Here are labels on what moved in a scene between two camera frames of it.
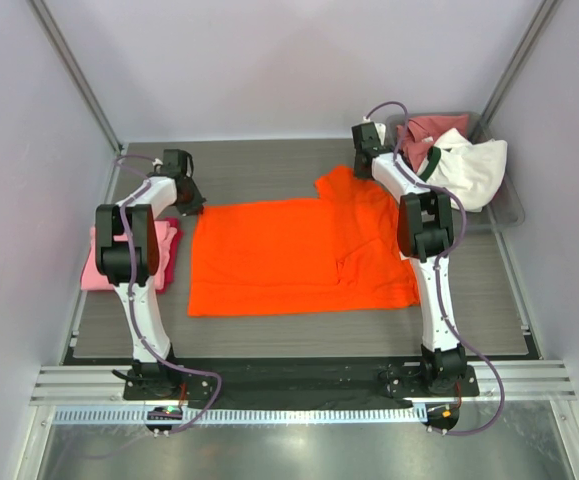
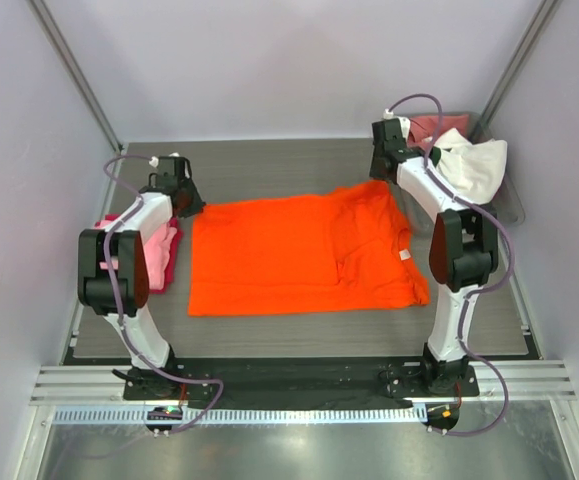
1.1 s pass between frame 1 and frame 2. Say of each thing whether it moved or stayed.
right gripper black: moved
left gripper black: stayed
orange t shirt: stayed
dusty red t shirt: stayed
